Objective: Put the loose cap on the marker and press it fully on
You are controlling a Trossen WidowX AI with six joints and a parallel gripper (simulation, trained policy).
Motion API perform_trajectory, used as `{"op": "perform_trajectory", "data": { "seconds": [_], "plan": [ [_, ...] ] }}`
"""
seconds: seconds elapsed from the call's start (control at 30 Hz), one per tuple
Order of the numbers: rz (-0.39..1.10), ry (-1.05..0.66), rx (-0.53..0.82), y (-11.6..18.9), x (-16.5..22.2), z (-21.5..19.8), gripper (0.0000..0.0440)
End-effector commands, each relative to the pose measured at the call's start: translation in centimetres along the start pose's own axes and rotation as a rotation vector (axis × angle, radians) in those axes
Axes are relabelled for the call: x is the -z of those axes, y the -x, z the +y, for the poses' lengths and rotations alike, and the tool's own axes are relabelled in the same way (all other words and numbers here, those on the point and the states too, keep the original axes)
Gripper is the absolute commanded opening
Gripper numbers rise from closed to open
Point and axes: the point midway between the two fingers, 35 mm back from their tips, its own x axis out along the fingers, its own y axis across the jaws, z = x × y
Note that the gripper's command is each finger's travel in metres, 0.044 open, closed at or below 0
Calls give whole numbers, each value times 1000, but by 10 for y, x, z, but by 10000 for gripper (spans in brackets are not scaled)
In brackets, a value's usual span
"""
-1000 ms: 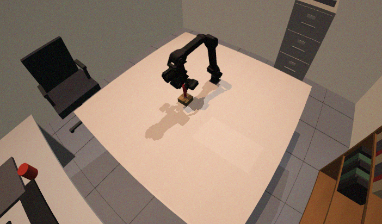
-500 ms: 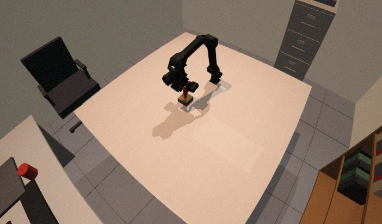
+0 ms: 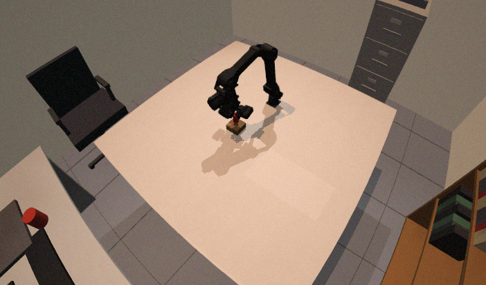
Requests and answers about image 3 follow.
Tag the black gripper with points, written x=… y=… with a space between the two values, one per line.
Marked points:
x=243 y=111

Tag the brown wooden block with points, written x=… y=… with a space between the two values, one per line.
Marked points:
x=236 y=129

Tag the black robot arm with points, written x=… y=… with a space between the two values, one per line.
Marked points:
x=228 y=80

